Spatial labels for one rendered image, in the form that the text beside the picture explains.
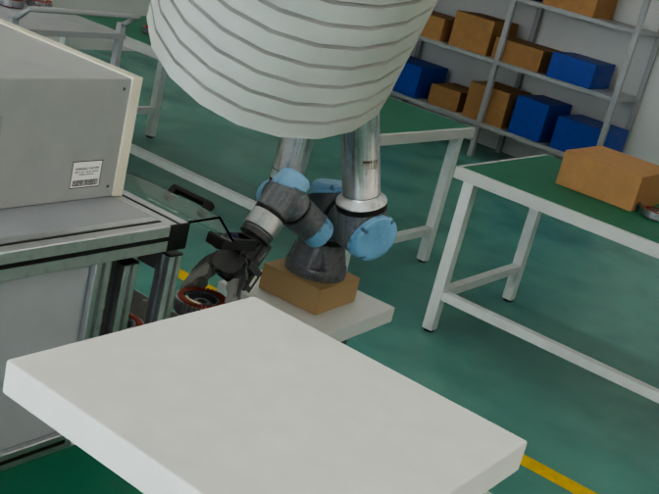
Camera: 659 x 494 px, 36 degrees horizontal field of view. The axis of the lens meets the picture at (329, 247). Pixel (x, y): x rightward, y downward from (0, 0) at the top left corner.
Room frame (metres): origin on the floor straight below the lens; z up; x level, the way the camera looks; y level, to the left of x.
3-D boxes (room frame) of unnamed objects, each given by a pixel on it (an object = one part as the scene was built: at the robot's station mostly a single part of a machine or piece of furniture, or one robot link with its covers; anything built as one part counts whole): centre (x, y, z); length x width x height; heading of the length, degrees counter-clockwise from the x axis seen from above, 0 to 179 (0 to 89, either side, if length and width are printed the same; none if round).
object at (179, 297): (1.94, 0.23, 0.83); 0.11 x 0.11 x 0.04
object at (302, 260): (2.35, 0.02, 0.86); 0.15 x 0.15 x 0.10
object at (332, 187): (2.34, 0.02, 0.98); 0.13 x 0.12 x 0.14; 37
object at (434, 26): (8.74, -0.39, 0.87); 0.42 x 0.40 x 0.18; 57
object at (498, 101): (8.33, -1.03, 0.42); 0.40 x 0.36 x 0.28; 148
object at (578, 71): (8.00, -1.54, 0.87); 0.42 x 0.36 x 0.19; 149
